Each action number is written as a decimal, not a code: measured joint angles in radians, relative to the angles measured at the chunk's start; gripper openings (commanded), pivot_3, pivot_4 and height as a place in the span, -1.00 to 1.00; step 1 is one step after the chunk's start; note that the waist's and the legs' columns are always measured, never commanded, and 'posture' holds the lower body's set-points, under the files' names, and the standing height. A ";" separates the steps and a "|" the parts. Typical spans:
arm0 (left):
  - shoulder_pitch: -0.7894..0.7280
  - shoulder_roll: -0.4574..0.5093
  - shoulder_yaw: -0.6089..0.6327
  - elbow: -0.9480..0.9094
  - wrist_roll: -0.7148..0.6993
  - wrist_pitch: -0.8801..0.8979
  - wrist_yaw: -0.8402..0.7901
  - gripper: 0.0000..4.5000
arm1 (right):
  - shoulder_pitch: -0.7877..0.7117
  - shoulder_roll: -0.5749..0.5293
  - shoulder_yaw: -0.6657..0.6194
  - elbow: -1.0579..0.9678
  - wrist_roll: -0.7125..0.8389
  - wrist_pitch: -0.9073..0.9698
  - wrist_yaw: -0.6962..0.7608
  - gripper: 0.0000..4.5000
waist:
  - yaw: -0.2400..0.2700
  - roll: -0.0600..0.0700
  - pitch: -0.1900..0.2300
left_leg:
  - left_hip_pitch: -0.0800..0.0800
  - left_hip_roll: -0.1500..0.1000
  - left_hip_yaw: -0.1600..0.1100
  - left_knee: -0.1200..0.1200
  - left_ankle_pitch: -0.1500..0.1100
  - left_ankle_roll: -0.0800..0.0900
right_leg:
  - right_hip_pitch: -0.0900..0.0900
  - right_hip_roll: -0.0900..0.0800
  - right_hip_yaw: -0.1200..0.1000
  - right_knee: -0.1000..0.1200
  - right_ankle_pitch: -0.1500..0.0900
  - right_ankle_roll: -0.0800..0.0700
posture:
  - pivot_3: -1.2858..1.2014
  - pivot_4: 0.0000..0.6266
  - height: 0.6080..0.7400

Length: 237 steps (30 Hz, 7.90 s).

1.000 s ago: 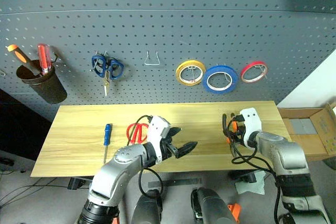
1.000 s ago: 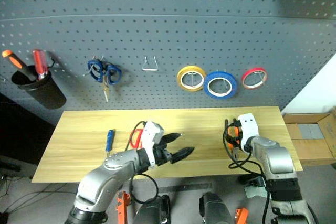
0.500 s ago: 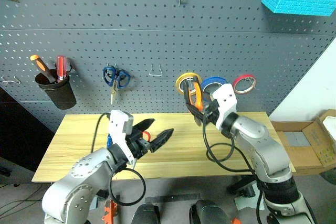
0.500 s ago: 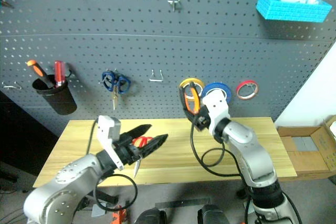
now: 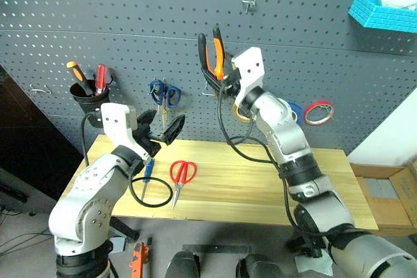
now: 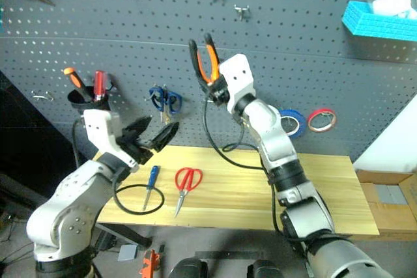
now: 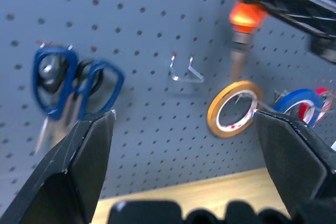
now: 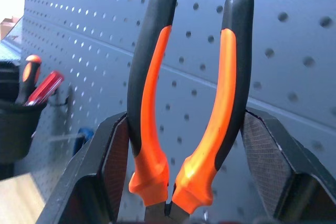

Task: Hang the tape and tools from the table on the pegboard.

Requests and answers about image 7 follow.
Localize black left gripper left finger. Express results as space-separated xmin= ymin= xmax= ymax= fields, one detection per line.
xmin=0 ymin=110 xmax=117 ymax=224

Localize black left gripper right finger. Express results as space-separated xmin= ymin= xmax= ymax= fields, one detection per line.
xmin=252 ymin=110 xmax=336 ymax=219

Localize orange handled screwdriver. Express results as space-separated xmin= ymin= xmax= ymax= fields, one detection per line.
xmin=228 ymin=0 xmax=268 ymax=82

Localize red and white tape roll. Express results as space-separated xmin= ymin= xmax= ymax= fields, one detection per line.
xmin=299 ymin=87 xmax=335 ymax=125

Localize blue tape roll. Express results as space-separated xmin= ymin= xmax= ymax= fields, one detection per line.
xmin=272 ymin=88 xmax=326 ymax=127

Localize silver metal pegboard hook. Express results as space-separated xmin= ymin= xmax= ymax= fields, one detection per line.
xmin=36 ymin=57 xmax=62 ymax=92
xmin=167 ymin=52 xmax=205 ymax=84
xmin=273 ymin=89 xmax=289 ymax=102

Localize yellow tape roll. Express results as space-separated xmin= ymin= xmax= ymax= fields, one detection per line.
xmin=206 ymin=80 xmax=264 ymax=139

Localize grey pegboard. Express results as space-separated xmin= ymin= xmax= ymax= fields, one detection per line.
xmin=0 ymin=0 xmax=336 ymax=210

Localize black handled scissors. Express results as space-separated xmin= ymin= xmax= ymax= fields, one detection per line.
xmin=75 ymin=59 xmax=106 ymax=93

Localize blue handled scissors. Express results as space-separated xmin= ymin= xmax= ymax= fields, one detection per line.
xmin=31 ymin=47 xmax=125 ymax=156

